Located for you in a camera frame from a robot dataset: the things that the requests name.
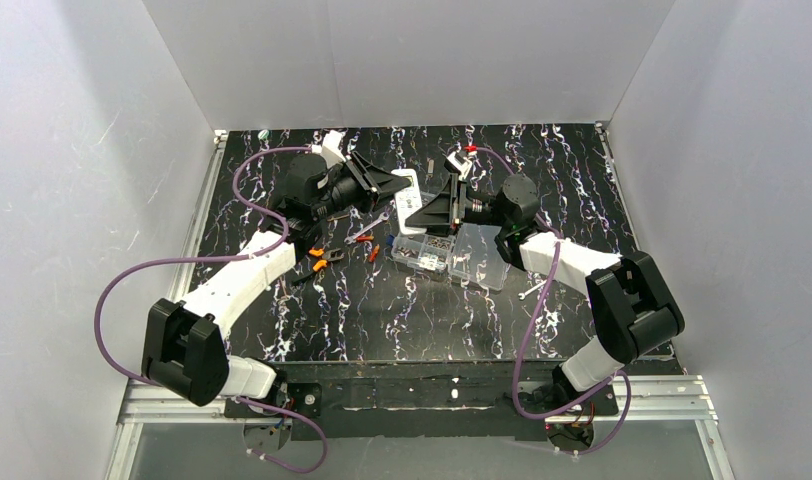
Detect white AC remote control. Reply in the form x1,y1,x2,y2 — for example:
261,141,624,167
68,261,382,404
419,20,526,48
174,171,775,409
392,169,426,236

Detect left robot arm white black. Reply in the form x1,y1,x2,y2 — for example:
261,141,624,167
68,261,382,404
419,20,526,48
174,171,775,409
141,152,410,406

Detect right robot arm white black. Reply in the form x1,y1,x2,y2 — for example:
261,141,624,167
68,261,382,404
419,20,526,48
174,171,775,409
404,174,685,405

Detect clear plastic screw organizer box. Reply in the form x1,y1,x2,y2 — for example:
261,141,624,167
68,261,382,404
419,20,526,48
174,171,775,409
390,224,509,291

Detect small red orange tool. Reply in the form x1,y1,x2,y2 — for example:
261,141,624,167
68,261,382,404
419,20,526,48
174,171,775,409
368,245,381,263

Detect small silver wrench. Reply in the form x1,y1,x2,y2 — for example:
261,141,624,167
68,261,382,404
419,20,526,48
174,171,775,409
517,280,547,301

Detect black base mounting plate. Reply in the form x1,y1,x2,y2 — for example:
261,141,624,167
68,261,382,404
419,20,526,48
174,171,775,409
223,360,686,442

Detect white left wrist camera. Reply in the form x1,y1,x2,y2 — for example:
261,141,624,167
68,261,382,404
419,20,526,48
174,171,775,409
311,130,346,168

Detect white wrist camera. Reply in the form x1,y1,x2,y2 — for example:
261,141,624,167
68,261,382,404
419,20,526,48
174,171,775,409
311,130,346,168
444,146,477,181

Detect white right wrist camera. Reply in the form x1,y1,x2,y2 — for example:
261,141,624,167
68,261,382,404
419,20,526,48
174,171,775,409
444,146,477,181

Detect orange handled pliers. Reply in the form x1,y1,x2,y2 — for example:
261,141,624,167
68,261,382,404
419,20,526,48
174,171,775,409
291,248,344,286

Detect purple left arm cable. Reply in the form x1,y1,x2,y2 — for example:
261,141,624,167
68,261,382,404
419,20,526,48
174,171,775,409
93,145,329,475

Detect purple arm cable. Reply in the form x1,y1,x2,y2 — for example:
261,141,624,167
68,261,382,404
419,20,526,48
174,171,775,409
93,145,329,475
468,146,634,457

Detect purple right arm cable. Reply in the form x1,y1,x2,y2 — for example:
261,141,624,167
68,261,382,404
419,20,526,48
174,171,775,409
468,146,634,457

